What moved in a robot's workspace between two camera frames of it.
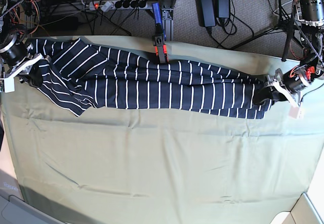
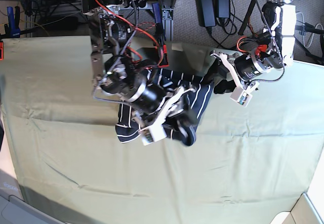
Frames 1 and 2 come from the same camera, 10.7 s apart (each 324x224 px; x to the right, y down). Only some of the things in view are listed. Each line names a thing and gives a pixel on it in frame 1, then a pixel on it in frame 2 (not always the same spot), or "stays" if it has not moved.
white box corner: x=303 y=212 stays
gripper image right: x=270 y=92 → x=226 y=86
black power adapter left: x=206 y=9 stays
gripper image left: x=35 y=76 → x=162 y=115
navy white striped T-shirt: x=77 y=77 → x=193 y=102
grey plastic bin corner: x=15 y=211 stays
